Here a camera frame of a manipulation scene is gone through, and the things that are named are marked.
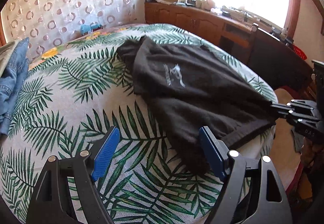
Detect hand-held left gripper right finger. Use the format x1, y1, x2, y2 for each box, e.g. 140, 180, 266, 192
199, 126, 293, 224

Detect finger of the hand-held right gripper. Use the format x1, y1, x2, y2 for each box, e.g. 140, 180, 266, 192
270, 99, 317, 113
276, 110, 322, 125

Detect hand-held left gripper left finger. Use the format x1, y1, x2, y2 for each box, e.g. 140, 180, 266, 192
25, 126, 120, 224

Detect black pants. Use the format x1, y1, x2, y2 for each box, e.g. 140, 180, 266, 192
116, 35, 277, 175

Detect beige pants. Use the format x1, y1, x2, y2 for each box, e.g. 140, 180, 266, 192
0, 40, 19, 75

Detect red basket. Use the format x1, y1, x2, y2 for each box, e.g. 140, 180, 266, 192
291, 45, 308, 60

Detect leaf-print bedspread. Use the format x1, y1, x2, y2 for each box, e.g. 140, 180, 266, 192
0, 23, 279, 224

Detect blue jeans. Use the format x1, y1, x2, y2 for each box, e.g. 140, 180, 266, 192
0, 37, 30, 136

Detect blue cloth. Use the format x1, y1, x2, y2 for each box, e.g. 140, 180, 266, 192
80, 23, 103, 35

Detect wooden cabinet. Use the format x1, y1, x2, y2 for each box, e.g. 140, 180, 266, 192
144, 0, 256, 56

